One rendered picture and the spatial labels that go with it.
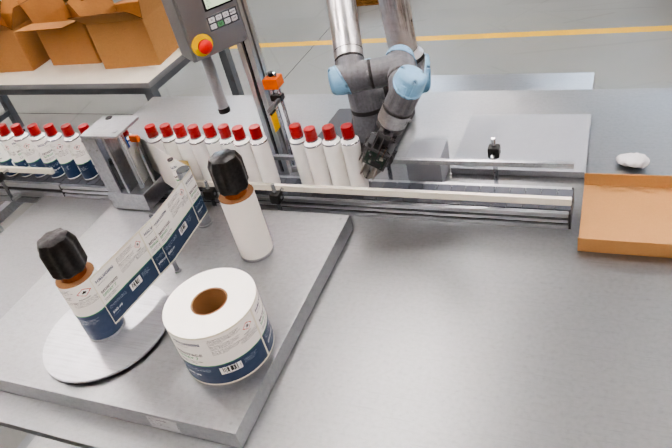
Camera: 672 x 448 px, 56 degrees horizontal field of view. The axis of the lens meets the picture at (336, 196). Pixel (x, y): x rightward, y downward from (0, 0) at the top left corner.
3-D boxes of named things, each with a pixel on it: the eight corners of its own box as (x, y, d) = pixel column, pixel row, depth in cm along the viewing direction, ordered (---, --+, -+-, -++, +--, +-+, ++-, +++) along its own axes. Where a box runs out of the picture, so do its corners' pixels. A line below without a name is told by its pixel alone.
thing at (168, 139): (176, 184, 200) (152, 129, 189) (184, 175, 204) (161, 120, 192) (190, 185, 198) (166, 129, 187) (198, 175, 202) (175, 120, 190)
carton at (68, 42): (31, 77, 344) (-4, 11, 323) (91, 35, 382) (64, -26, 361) (95, 74, 326) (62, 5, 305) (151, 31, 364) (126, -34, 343)
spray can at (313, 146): (314, 195, 180) (297, 134, 168) (318, 184, 184) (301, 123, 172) (332, 194, 178) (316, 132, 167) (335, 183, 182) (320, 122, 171)
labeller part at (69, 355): (17, 373, 147) (14, 369, 146) (99, 279, 169) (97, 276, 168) (121, 396, 135) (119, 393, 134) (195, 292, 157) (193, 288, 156)
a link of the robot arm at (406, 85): (427, 65, 151) (431, 87, 145) (410, 100, 159) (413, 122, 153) (396, 57, 149) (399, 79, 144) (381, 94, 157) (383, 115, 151)
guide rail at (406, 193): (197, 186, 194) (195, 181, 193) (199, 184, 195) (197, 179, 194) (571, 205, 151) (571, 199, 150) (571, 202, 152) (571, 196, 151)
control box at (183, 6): (181, 55, 176) (156, -12, 165) (234, 32, 182) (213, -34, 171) (195, 64, 168) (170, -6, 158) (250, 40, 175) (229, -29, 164)
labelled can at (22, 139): (32, 178, 224) (3, 129, 213) (42, 170, 228) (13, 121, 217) (43, 179, 223) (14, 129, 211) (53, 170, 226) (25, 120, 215)
